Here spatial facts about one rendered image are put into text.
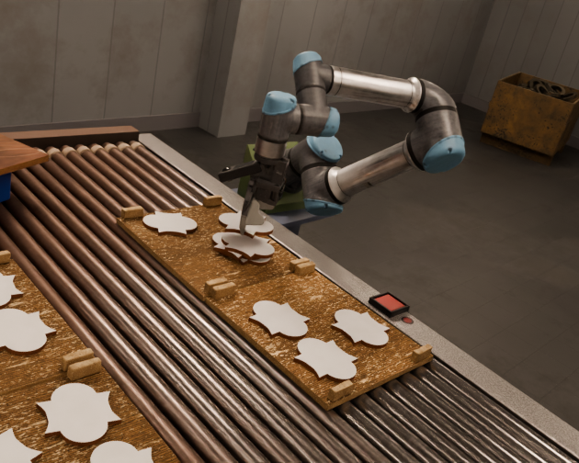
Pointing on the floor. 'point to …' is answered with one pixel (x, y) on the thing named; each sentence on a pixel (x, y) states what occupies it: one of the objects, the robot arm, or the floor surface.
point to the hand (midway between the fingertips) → (245, 223)
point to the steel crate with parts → (531, 117)
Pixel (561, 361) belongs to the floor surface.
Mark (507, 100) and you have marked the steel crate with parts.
